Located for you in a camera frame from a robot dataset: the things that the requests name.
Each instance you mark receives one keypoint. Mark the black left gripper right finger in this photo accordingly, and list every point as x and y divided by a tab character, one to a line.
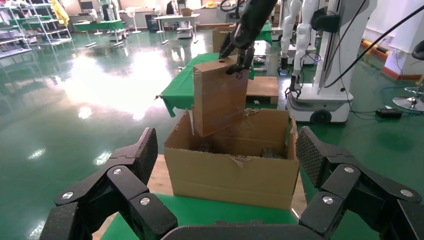
342	180

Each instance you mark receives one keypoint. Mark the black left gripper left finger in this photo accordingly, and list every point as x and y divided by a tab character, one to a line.
127	185

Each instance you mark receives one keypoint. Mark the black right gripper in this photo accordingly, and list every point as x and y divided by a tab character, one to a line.
251	23

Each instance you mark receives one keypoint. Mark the brown cardboard box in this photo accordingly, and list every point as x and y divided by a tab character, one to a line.
218	99

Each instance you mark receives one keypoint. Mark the open cardboard carton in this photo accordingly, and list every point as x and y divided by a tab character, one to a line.
232	182
219	39

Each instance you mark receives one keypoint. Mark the green tablecloth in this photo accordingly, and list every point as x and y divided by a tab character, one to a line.
99	25
180	86
205	212
266	33

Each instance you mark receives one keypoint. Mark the small white cart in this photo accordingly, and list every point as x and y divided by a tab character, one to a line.
184	31

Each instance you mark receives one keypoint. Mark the white table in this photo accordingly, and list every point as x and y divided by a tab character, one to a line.
175	17

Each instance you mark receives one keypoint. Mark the black power adapter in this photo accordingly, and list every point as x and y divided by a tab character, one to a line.
388	113

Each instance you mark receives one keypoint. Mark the white wheeled robot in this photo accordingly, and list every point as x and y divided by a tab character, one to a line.
331	96

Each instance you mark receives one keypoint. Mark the chrome base stool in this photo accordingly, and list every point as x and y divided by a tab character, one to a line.
410	102

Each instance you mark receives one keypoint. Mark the white standing fan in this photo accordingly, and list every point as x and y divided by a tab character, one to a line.
133	15

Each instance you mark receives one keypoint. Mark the yellow garment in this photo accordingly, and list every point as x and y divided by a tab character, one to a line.
60	13

